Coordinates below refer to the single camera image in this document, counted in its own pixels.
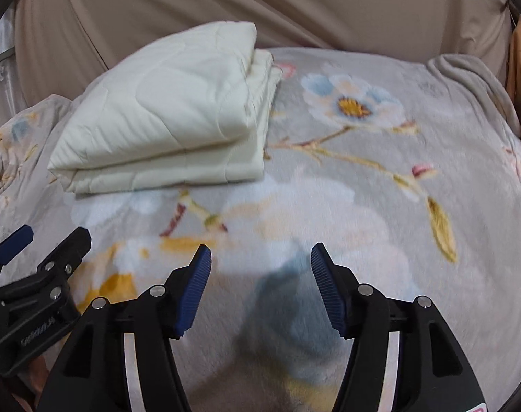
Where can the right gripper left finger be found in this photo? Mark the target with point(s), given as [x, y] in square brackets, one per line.
[119, 357]

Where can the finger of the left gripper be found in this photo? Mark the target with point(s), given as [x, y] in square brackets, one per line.
[14, 244]
[62, 262]

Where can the cream quilted jacket tan trim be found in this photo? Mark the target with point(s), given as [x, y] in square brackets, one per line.
[189, 108]

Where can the grey floral fleece blanket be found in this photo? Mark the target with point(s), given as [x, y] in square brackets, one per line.
[408, 173]

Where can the beige curtain backdrop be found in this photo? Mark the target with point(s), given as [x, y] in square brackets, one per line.
[63, 45]

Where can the silver plastic sheet with rail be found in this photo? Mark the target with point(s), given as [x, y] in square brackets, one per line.
[11, 97]

